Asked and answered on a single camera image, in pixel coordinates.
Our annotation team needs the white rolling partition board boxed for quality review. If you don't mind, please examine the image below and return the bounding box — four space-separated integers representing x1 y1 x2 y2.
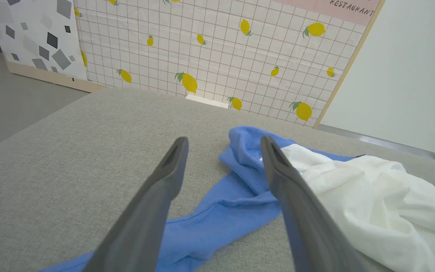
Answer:
313 0 435 167

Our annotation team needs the lemon print partition panel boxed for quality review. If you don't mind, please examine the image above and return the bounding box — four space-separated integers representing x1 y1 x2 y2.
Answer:
72 0 386 129

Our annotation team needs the white and blue shirt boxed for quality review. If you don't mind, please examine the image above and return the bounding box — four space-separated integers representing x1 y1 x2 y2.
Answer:
40 126 435 272

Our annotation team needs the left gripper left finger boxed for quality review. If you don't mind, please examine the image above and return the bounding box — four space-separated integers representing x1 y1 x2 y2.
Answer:
83 137 190 272

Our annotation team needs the pink restaurant sign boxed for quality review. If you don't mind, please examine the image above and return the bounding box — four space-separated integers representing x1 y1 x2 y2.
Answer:
274 0 382 27

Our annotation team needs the grey terrazzo print panel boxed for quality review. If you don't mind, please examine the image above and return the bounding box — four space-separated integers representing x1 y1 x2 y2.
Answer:
0 0 103 93

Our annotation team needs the white rectangular box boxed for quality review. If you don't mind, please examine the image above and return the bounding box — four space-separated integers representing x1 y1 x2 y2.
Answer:
185 94 229 109

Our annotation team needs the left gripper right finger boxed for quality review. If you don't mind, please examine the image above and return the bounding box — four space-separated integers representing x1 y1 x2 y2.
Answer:
260 136 369 272

